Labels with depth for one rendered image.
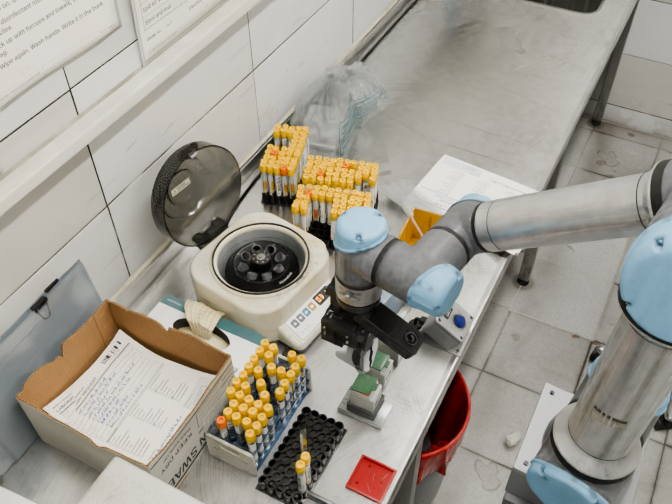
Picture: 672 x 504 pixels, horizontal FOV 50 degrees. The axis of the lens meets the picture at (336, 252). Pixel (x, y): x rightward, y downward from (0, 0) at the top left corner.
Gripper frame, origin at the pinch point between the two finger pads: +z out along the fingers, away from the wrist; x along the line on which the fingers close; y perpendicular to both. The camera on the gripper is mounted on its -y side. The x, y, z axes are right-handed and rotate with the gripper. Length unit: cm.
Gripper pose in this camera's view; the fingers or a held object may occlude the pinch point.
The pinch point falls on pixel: (367, 368)
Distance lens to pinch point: 129.3
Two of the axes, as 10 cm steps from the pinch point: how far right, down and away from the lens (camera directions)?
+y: -8.9, -3.3, 3.2
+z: 0.1, 6.9, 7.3
